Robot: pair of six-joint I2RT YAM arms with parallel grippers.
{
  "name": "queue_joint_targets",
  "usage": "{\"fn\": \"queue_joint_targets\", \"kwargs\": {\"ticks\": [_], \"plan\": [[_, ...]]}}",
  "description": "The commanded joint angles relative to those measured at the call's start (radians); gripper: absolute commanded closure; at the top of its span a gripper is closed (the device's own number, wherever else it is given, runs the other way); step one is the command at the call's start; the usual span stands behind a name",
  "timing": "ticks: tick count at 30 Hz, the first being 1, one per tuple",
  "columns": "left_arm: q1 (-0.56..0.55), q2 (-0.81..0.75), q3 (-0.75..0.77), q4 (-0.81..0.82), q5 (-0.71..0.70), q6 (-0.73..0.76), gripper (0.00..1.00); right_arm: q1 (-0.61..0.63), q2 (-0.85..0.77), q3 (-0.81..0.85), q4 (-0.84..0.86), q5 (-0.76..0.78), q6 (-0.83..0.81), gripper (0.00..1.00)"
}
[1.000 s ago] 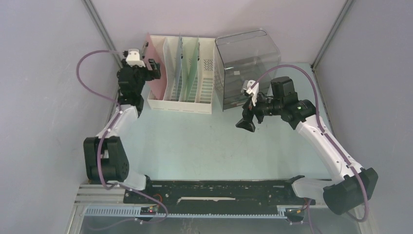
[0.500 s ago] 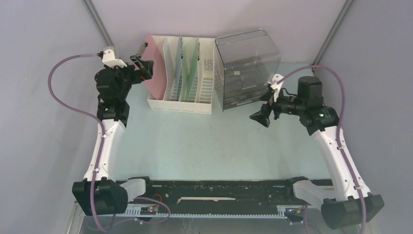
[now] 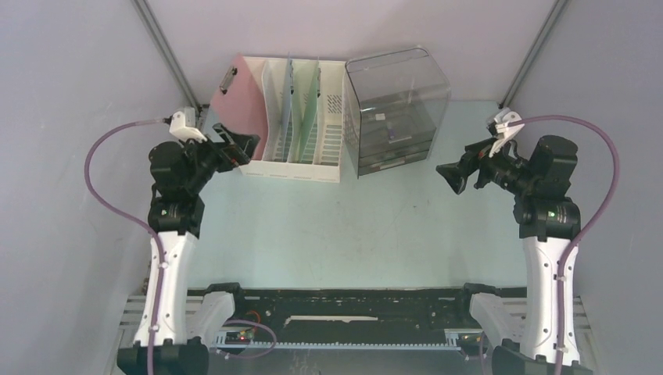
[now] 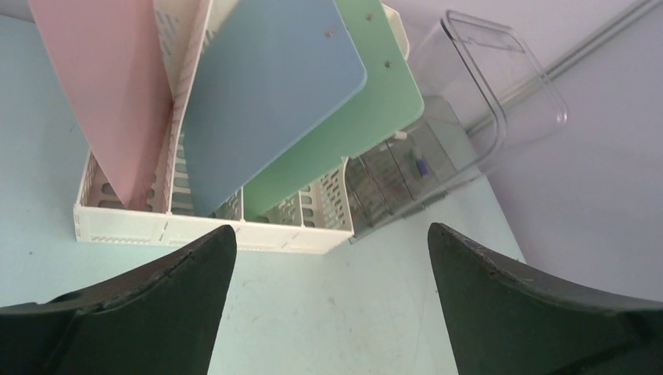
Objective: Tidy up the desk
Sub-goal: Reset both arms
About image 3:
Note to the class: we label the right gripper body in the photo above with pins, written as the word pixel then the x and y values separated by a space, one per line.
pixel 497 169

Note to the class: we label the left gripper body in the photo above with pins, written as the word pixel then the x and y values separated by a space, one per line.
pixel 227 158

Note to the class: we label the pink folder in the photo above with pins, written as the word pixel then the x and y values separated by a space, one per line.
pixel 239 105

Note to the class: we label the blue folder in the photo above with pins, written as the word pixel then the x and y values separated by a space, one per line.
pixel 286 105

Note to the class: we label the green clipboard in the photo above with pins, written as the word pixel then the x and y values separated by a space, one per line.
pixel 304 106

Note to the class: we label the smoky transparent drawer cabinet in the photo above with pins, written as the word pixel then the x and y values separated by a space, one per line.
pixel 406 89

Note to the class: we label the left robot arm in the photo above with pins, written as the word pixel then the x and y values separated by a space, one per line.
pixel 167 341

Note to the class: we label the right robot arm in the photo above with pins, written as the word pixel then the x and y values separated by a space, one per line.
pixel 548 221

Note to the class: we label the white file organizer rack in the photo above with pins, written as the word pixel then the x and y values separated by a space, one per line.
pixel 323 153

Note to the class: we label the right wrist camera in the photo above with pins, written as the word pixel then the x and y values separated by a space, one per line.
pixel 502 128

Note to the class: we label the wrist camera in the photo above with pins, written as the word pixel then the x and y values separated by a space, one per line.
pixel 502 128
pixel 183 125

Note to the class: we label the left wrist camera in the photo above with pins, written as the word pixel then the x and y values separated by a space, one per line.
pixel 183 125

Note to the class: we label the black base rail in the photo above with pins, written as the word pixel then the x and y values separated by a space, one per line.
pixel 372 316

